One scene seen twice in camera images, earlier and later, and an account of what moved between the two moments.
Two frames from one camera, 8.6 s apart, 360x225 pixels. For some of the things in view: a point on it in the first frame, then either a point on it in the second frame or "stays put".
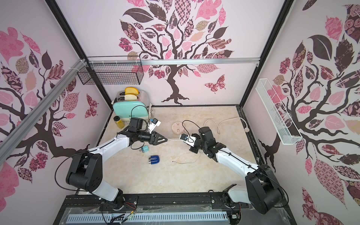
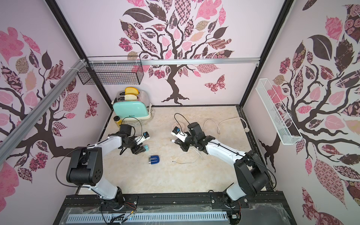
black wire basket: x=113 y=74 stays put
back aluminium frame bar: x=172 y=62 stays put
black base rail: x=210 y=204 stays put
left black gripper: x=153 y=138 → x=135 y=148
